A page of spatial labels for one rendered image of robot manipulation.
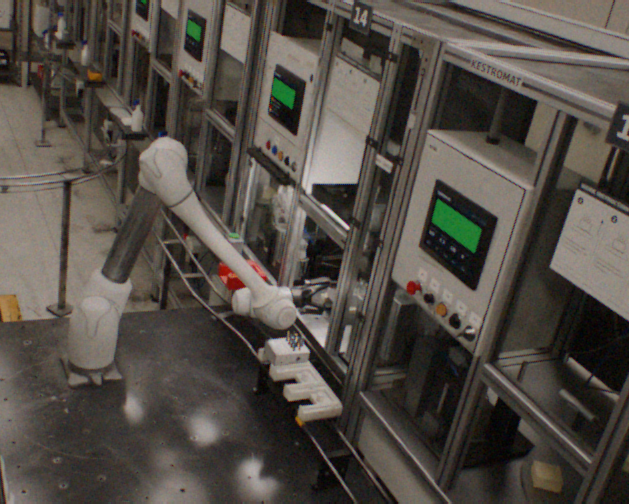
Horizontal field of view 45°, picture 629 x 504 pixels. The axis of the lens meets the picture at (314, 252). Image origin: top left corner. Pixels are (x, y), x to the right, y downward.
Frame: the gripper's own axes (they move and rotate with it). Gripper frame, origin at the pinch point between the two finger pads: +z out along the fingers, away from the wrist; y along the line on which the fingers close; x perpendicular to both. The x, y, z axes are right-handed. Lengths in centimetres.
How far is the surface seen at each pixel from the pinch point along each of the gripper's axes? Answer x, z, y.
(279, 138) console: 41, -14, 46
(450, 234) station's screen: -69, -17, 60
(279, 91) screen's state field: 43, -17, 64
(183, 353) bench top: 18, -50, -33
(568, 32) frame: -7, 65, 105
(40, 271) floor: 215, -71, -105
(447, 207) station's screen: -65, -17, 66
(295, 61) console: 39, -14, 76
